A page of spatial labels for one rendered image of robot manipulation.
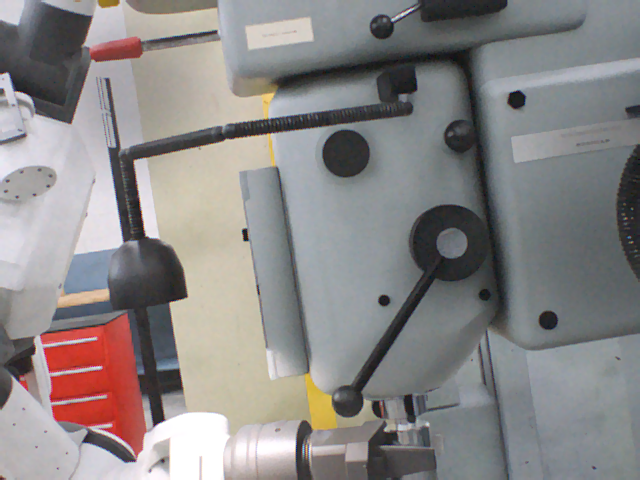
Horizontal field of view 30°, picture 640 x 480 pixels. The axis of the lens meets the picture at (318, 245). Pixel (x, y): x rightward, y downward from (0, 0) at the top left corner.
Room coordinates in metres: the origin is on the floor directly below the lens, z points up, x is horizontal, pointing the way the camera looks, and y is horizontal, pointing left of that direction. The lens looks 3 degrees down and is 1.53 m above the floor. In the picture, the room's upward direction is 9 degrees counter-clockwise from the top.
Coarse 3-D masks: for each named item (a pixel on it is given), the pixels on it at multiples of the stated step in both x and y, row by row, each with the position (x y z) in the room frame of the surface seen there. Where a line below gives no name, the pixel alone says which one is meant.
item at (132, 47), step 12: (180, 36) 1.28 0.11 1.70; (192, 36) 1.28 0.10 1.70; (204, 36) 1.28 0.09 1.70; (216, 36) 1.28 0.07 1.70; (96, 48) 1.27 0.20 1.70; (108, 48) 1.27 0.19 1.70; (120, 48) 1.27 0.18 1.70; (132, 48) 1.27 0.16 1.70; (144, 48) 1.28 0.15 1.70; (156, 48) 1.28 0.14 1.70; (96, 60) 1.27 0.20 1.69; (108, 60) 1.28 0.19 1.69
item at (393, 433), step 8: (392, 424) 1.21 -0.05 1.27; (424, 424) 1.19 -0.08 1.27; (384, 432) 1.20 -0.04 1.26; (392, 432) 1.18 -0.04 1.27; (400, 432) 1.18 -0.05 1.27; (408, 432) 1.17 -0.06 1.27; (416, 432) 1.17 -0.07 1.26; (424, 432) 1.18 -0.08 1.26; (392, 440) 1.18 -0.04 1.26; (400, 440) 1.18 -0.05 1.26
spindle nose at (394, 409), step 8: (392, 400) 1.18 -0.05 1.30; (400, 400) 1.17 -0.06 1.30; (416, 400) 1.18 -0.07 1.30; (424, 400) 1.19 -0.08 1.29; (384, 408) 1.18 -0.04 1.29; (392, 408) 1.18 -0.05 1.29; (400, 408) 1.17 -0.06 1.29; (416, 408) 1.18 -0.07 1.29; (424, 408) 1.18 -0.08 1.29; (384, 416) 1.19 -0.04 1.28; (392, 416) 1.18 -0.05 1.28; (400, 416) 1.17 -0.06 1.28; (416, 416) 1.18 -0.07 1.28
